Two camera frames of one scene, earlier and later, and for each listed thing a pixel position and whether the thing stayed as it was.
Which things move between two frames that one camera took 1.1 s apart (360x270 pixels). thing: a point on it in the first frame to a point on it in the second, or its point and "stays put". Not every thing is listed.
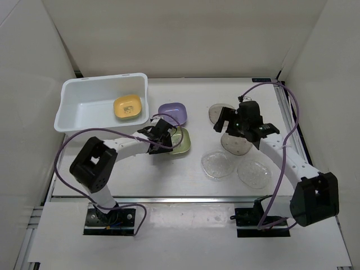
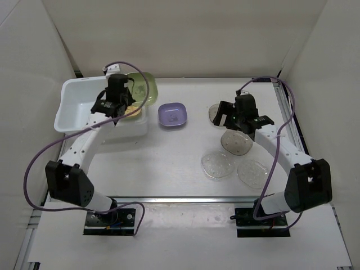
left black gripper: [167, 140] to [129, 99]
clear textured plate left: [217, 164] stays put
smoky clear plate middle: [236, 145] stays put
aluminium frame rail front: [166, 199] stays put
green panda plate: [176, 138] to [138, 86]
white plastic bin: [88, 103] stays put
